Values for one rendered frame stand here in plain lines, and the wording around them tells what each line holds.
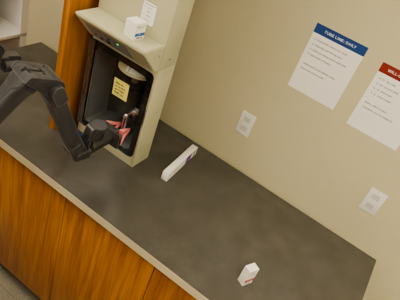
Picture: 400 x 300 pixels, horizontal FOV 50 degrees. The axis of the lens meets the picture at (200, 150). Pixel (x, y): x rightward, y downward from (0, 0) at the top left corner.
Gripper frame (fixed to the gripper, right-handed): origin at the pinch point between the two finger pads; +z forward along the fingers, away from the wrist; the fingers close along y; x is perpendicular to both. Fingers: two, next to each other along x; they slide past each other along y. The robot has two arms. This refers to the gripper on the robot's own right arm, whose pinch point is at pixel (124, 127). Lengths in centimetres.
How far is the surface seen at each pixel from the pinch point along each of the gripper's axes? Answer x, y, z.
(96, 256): 46, -16, -22
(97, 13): -36.7, 22.5, 1.2
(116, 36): -36.5, 7.5, -5.4
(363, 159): -15, -82, 49
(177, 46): -34.5, -5.2, 13.9
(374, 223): 8, -100, 49
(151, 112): -7.1, -5.1, 8.6
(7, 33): 22, 114, 37
